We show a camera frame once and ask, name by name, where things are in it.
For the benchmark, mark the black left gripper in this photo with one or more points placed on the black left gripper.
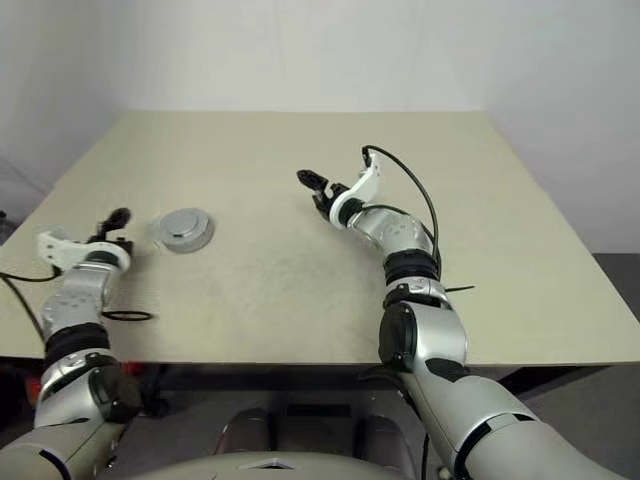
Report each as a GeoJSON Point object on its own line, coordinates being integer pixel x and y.
{"type": "Point", "coordinates": [107, 237]}

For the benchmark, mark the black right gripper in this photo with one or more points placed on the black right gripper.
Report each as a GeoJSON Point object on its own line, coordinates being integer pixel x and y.
{"type": "Point", "coordinates": [332, 197]}

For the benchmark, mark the silver motor lid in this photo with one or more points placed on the silver motor lid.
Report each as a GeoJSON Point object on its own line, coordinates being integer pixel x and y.
{"type": "Point", "coordinates": [182, 221]}

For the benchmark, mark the silver motor housing copper windings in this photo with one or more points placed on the silver motor housing copper windings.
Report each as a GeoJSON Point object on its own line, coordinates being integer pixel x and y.
{"type": "Point", "coordinates": [192, 244]}

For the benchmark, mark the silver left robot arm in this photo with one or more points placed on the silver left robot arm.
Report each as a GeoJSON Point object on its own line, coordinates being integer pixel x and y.
{"type": "Point", "coordinates": [75, 300]}

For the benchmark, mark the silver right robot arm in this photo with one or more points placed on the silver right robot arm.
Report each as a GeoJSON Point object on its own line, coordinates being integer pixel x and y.
{"type": "Point", "coordinates": [425, 330]}

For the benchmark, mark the thin black loop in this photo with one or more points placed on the thin black loop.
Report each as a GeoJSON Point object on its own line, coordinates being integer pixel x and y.
{"type": "Point", "coordinates": [127, 315]}

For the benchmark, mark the dark rounded shape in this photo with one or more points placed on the dark rounded shape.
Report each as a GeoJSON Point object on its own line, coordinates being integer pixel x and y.
{"type": "Point", "coordinates": [247, 432]}

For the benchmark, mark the silver robot torso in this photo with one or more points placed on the silver robot torso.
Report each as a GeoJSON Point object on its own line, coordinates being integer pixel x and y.
{"type": "Point", "coordinates": [300, 467]}

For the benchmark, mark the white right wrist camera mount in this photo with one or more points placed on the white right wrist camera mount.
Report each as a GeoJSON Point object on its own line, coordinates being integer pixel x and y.
{"type": "Point", "coordinates": [367, 182]}

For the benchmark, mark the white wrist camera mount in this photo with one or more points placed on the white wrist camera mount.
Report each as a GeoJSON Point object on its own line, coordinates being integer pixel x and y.
{"type": "Point", "coordinates": [367, 182]}
{"type": "Point", "coordinates": [60, 250]}

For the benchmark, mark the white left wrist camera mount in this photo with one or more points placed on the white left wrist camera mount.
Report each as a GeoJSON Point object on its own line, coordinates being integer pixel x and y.
{"type": "Point", "coordinates": [60, 250]}

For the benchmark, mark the black table frame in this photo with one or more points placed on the black table frame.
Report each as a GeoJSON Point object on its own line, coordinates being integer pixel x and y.
{"type": "Point", "coordinates": [300, 375]}

